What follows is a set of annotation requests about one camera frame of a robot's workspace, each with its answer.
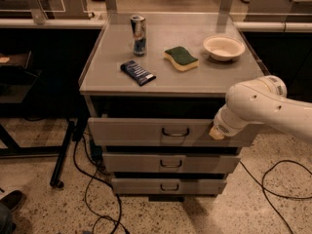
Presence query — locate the grey top drawer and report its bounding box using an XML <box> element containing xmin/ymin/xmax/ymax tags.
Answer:
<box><xmin>88</xmin><ymin>118</ymin><xmax>260</xmax><ymax>147</ymax></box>

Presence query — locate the grey drawer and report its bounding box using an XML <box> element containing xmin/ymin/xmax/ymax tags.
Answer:
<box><xmin>88</xmin><ymin>118</ymin><xmax>260</xmax><ymax>147</ymax></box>
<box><xmin>111</xmin><ymin>178</ymin><xmax>226</xmax><ymax>195</ymax></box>
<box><xmin>103</xmin><ymin>153</ymin><xmax>240</xmax><ymax>174</ymax></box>

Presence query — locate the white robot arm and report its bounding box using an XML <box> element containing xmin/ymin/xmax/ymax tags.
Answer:
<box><xmin>209</xmin><ymin>75</ymin><xmax>312</xmax><ymax>142</ymax></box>

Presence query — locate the grey bottom drawer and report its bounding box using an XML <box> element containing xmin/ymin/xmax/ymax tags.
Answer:
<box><xmin>111</xmin><ymin>178</ymin><xmax>226</xmax><ymax>195</ymax></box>

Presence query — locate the grey drawer cabinet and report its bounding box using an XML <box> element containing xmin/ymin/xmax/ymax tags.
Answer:
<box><xmin>77</xmin><ymin>11</ymin><xmax>271</xmax><ymax>203</ymax></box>

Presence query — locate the grey middle drawer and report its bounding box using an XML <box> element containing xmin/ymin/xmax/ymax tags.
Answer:
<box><xmin>103</xmin><ymin>153</ymin><xmax>240</xmax><ymax>174</ymax></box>

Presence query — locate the green yellow sponge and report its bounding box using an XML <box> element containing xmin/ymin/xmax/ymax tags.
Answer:
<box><xmin>164</xmin><ymin>46</ymin><xmax>199</xmax><ymax>72</ymax></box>

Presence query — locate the white bowl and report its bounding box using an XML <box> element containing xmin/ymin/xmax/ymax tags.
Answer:
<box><xmin>203</xmin><ymin>35</ymin><xmax>246</xmax><ymax>61</ymax></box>

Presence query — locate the dark blue snack bar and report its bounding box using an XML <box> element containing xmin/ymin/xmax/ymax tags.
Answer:
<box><xmin>120</xmin><ymin>60</ymin><xmax>156</xmax><ymax>86</ymax></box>

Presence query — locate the silver blue energy drink can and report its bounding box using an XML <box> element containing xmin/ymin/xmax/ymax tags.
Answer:
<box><xmin>130</xmin><ymin>15</ymin><xmax>146</xmax><ymax>57</ymax></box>

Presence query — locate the brown shoe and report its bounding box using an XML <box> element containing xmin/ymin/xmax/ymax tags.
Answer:
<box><xmin>0</xmin><ymin>190</ymin><xmax>23</xmax><ymax>211</ymax></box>

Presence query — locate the black floor cable right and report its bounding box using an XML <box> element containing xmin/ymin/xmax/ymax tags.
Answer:
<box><xmin>239</xmin><ymin>159</ymin><xmax>312</xmax><ymax>234</ymax></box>

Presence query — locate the black floor cable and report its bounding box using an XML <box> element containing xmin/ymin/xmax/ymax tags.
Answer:
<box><xmin>239</xmin><ymin>159</ymin><xmax>312</xmax><ymax>234</ymax></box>
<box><xmin>71</xmin><ymin>132</ymin><xmax>131</xmax><ymax>234</ymax></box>

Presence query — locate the black floor cable left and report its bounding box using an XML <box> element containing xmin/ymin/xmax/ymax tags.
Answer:
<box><xmin>71</xmin><ymin>132</ymin><xmax>131</xmax><ymax>234</ymax></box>

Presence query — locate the black side table frame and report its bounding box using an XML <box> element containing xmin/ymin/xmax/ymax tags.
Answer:
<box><xmin>0</xmin><ymin>52</ymin><xmax>74</xmax><ymax>188</ymax></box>

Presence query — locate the white horizontal rail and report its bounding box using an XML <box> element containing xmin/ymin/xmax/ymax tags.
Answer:
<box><xmin>0</xmin><ymin>19</ymin><xmax>312</xmax><ymax>33</ymax></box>

